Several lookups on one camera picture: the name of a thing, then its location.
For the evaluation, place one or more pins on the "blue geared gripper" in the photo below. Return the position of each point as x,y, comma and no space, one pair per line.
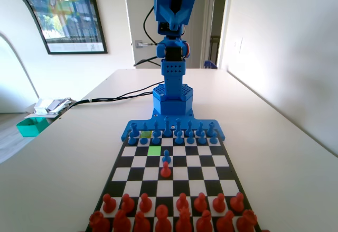
174,18

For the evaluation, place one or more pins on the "blue chess knight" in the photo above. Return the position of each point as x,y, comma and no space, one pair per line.
200,127
145,126

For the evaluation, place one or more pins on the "blue chess king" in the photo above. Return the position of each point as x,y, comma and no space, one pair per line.
178,124

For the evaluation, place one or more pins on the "blue chess queen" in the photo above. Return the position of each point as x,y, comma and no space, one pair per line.
166,126

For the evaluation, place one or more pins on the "blue chess bishop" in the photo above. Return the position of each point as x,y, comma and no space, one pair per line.
156,127
189,126

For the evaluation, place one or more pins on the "blue chess rook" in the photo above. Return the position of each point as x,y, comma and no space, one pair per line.
210,128
134,130

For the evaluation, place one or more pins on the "blue chess pawn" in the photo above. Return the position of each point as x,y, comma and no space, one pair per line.
213,139
179,137
142,140
190,139
165,158
154,139
131,140
202,138

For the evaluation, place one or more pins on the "row of blue chess pieces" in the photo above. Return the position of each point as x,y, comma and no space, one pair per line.
221,133

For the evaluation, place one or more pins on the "red chess pawn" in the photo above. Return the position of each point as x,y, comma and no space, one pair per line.
182,203
109,204
219,204
127,204
237,203
145,204
165,171
200,203

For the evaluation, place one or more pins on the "red chess queen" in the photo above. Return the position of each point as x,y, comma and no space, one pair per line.
184,222

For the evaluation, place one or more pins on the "red chess bishop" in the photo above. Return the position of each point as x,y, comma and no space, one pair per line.
142,223
204,222

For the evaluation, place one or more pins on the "red chess knight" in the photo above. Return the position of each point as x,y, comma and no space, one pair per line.
121,222
225,222

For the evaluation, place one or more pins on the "red chess rook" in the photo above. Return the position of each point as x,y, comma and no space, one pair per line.
247,220
99,222

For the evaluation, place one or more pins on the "white door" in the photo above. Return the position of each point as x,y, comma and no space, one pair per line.
199,18

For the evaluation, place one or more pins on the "blue chair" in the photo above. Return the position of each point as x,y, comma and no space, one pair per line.
210,64

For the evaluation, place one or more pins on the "framed colourful poster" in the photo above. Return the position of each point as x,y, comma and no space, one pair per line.
71,10

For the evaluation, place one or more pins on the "pile of papers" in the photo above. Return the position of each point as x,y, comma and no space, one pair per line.
50,105

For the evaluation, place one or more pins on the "black and white chessboard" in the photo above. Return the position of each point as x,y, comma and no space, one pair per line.
200,174

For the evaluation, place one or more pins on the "white arched panel dark edge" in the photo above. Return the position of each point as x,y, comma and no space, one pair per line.
10,18

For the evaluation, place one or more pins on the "green plastic box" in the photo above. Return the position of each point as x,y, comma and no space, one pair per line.
31,127

